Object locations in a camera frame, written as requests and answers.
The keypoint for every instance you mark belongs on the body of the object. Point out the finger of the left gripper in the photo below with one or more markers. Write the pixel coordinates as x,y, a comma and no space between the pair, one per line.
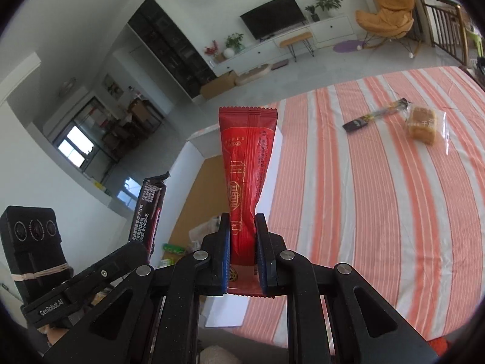
113,266

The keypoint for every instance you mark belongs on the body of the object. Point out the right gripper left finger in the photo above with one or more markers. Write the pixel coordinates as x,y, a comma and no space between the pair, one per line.
152,315

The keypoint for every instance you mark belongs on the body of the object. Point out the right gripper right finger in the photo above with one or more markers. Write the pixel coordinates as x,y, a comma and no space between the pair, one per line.
333,313

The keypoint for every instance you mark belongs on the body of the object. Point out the brown chocolate bar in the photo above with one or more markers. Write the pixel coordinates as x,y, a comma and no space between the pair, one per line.
147,212

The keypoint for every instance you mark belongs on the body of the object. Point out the red snack packet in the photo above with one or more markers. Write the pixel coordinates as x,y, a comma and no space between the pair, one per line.
247,136

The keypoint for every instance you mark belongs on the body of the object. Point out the bagged bread loaf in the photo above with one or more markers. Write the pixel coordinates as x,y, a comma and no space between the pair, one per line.
428,126

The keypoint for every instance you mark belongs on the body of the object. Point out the dark green snack stick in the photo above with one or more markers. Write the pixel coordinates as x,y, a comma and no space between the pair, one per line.
364,120

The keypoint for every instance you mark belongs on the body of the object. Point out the white cardboard box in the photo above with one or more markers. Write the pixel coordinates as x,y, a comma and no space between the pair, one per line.
196,192

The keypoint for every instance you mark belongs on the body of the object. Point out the striped orange white tablecloth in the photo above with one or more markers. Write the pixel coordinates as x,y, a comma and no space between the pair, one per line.
408,217

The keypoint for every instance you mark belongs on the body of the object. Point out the brown cardboard box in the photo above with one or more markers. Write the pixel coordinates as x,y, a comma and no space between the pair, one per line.
219,85

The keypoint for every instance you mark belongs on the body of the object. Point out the beige pet bed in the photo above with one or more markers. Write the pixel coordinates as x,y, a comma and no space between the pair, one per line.
253,75

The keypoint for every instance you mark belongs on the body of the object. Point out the black display cabinet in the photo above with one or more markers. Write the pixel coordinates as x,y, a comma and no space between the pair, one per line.
172,48

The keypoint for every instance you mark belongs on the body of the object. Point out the red flower arrangement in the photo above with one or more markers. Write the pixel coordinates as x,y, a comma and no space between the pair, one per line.
213,52

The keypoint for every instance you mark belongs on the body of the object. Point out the plant in white vase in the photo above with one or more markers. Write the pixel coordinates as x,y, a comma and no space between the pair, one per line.
233,45

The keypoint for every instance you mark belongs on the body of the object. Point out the purple round rug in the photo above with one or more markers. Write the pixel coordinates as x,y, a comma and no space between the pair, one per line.
348,46

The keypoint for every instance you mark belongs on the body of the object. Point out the black flat television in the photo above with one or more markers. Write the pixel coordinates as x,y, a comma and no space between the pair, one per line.
272,17

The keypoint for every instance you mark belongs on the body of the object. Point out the white tv cabinet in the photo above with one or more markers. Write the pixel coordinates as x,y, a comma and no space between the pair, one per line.
289,45

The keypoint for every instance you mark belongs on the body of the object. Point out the small dark potted plant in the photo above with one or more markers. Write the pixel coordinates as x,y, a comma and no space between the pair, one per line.
311,10

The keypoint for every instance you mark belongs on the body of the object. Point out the orange lounge chair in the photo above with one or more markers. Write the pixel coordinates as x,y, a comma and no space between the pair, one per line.
392,21

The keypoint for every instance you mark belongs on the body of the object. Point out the dark wooden chair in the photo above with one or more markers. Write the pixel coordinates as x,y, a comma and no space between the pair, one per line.
452,30

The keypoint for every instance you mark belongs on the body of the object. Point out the green potted plant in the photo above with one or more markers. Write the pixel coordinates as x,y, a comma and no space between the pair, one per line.
331,7

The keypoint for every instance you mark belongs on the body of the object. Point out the black camera module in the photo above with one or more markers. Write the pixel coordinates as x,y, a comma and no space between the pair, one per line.
32,245

